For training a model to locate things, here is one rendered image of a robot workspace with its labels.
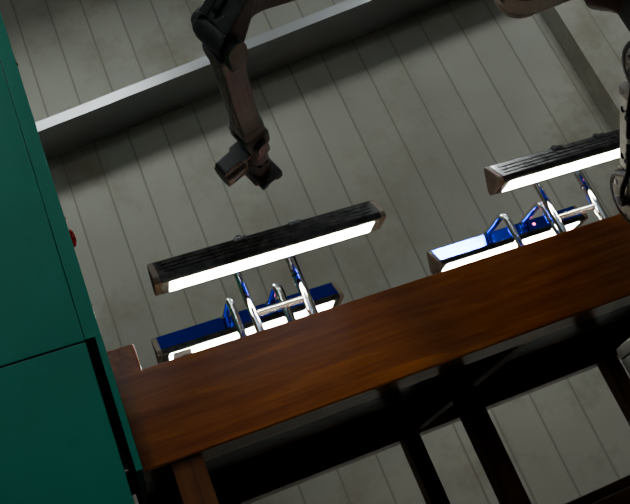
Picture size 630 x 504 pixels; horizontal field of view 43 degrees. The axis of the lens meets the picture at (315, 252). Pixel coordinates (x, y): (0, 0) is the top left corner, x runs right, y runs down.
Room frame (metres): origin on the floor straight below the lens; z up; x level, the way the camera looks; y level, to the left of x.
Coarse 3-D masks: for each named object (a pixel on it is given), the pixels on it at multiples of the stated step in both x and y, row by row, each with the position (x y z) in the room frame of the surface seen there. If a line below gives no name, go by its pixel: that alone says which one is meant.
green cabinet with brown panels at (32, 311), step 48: (0, 48) 1.39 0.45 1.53; (0, 96) 1.38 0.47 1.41; (0, 144) 1.37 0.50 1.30; (0, 192) 1.36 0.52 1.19; (48, 192) 1.39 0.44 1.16; (0, 240) 1.35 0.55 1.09; (48, 240) 1.38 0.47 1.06; (0, 288) 1.35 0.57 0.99; (48, 288) 1.37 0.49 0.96; (0, 336) 1.34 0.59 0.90; (48, 336) 1.37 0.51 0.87; (96, 336) 1.39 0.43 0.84
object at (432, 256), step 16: (528, 224) 2.74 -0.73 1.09; (544, 224) 2.74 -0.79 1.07; (464, 240) 2.67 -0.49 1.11; (480, 240) 2.67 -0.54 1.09; (496, 240) 2.68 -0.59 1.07; (512, 240) 2.69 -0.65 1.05; (432, 256) 2.61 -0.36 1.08; (448, 256) 2.61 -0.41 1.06; (464, 256) 2.63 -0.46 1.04; (432, 272) 2.66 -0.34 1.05
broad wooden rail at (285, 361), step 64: (512, 256) 1.71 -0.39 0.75; (576, 256) 1.75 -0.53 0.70; (320, 320) 1.56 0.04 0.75; (384, 320) 1.60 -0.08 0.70; (448, 320) 1.64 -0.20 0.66; (512, 320) 1.69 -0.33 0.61; (576, 320) 1.81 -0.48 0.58; (128, 384) 1.44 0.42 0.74; (192, 384) 1.47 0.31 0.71; (256, 384) 1.51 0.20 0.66; (320, 384) 1.55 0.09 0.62; (384, 384) 1.59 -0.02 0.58; (192, 448) 1.46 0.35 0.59
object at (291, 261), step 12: (288, 264) 2.06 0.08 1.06; (240, 276) 2.01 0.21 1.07; (300, 276) 2.06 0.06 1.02; (240, 288) 2.01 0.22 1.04; (300, 288) 2.06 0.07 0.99; (252, 300) 2.02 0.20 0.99; (288, 300) 2.04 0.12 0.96; (300, 300) 2.06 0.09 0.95; (312, 300) 2.07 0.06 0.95; (252, 312) 2.01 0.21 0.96; (264, 312) 2.02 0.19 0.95; (312, 312) 2.06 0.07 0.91
